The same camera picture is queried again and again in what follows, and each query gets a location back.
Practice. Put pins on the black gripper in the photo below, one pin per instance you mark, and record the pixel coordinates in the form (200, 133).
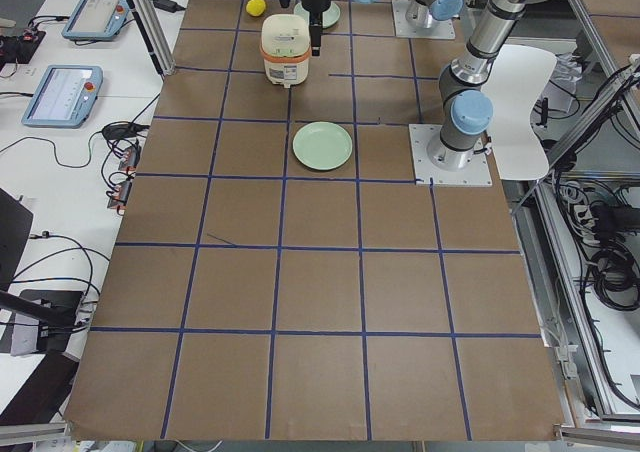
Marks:
(316, 5)

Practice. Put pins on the white rice cooker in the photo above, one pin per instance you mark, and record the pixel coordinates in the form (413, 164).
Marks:
(285, 48)

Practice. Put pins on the right green plate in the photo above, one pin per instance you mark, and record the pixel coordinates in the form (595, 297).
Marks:
(329, 18)

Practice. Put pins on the green plate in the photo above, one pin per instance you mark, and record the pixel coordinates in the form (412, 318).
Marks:
(322, 146)
(329, 18)

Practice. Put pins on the yellow lemon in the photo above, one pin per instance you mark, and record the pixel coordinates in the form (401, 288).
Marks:
(256, 8)

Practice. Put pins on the left green plate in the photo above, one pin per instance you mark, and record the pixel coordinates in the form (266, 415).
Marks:
(322, 146)

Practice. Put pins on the black power adapter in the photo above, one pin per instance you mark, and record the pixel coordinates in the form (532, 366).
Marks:
(170, 6)

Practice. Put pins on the white chair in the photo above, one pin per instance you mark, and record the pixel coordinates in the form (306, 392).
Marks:
(518, 76)

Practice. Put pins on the far teach pendant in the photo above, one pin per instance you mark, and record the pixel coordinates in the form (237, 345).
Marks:
(99, 20)

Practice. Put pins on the teach pendant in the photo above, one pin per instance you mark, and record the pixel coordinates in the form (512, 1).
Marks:
(64, 97)
(99, 20)

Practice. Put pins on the near teach pendant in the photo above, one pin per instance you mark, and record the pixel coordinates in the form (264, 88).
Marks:
(64, 97)

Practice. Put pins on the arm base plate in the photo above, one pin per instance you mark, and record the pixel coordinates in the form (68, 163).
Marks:
(435, 164)
(444, 31)

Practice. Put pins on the aluminium frame post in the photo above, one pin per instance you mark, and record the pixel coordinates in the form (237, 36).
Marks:
(153, 36)

